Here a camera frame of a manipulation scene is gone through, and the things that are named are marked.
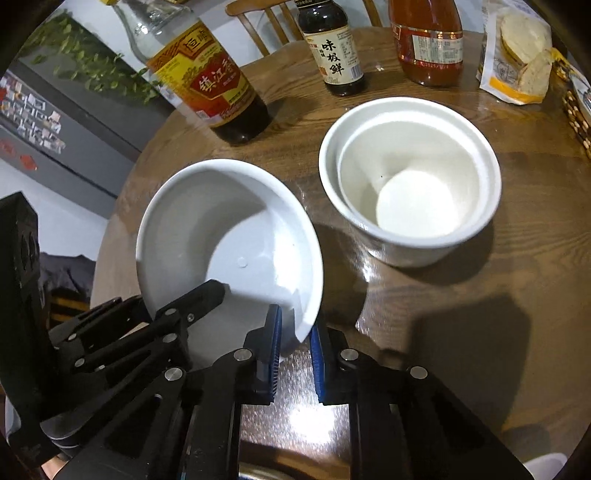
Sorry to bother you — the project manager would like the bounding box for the flour bag with window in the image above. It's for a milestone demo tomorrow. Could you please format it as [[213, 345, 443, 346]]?
[[477, 1, 553, 105]]

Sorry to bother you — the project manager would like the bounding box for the wooden chair right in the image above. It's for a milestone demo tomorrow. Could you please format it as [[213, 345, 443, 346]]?
[[363, 0, 383, 27]]

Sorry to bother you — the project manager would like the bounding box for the hanging green vine plant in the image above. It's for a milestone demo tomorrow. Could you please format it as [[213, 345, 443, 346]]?
[[17, 10, 160, 105]]

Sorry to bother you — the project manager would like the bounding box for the wooden chair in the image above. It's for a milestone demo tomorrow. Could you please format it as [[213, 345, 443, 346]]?
[[363, 0, 383, 27], [224, 0, 304, 57]]

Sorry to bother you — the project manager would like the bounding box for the white inner cup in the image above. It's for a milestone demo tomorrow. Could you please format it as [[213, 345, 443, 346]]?
[[339, 121, 481, 240]]

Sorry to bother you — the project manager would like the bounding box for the red chili sauce bottle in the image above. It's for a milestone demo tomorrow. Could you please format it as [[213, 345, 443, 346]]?
[[389, 0, 464, 87]]

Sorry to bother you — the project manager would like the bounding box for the wooden chair left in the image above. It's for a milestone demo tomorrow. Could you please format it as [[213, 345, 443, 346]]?
[[224, 0, 304, 57]]

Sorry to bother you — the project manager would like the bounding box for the small white bowl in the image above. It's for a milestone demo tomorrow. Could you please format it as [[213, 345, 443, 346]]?
[[135, 159, 324, 368]]

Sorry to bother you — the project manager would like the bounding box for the white cutlery tray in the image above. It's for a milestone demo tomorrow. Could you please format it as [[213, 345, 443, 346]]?
[[570, 73, 591, 124]]

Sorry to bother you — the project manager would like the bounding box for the grey refrigerator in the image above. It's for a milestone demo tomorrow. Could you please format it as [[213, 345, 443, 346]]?
[[0, 57, 177, 220]]

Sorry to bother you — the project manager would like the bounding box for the vinegar bottle yellow cap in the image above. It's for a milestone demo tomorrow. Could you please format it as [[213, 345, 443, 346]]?
[[105, 1, 271, 144]]

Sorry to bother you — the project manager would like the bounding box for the person's left hand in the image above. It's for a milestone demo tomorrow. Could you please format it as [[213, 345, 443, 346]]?
[[41, 456, 68, 480]]

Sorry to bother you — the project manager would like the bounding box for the small soy sauce bottle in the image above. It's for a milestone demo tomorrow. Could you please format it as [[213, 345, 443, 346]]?
[[295, 0, 366, 97]]

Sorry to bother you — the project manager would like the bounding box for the white ribbed cup outer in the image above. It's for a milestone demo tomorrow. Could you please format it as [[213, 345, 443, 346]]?
[[318, 97, 502, 269]]

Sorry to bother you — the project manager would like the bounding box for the large white bowl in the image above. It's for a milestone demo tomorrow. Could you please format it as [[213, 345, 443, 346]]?
[[238, 462, 294, 480]]

